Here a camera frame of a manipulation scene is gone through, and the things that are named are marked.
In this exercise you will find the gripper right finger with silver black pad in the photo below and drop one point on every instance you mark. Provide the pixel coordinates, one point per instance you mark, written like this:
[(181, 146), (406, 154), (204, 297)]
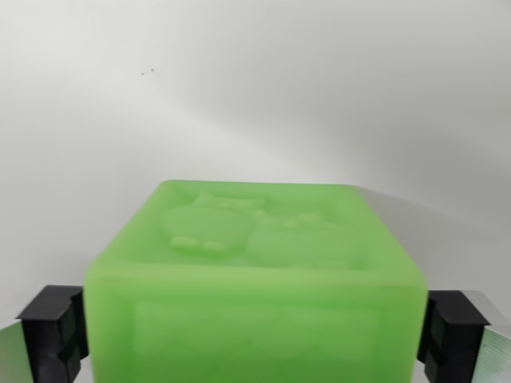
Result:
[(459, 339)]

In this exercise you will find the gripper left finger with silver black pad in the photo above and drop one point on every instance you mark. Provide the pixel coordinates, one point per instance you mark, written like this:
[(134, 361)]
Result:
[(44, 339)]

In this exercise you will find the green embossed toy cube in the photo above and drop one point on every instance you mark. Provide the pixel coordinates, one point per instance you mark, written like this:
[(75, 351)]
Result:
[(259, 311)]

